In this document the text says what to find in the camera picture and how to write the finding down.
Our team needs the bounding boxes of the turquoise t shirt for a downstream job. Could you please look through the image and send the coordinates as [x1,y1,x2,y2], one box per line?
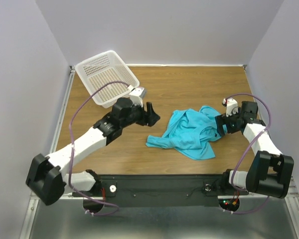
[146,106,221,160]

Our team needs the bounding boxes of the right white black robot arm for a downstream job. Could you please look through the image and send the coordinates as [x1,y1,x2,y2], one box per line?
[215,98,294,199]

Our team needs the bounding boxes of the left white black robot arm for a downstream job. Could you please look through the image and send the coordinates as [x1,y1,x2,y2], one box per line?
[25,98,160,206]

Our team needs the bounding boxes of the white plastic perforated basket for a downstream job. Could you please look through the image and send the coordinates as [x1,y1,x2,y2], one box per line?
[75,50,140,108]

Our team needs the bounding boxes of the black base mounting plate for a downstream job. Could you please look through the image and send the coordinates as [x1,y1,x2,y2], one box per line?
[86,174,236,208]

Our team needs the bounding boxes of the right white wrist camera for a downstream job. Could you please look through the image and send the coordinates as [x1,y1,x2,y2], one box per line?
[222,98,239,117]

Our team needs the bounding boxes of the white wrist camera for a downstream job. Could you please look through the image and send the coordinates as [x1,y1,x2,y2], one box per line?
[128,85,147,107]
[222,98,239,117]

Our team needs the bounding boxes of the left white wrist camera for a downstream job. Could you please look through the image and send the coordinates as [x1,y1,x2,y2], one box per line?
[128,85,147,107]

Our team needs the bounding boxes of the aluminium frame rail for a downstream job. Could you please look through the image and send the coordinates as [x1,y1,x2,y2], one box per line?
[19,66,76,239]

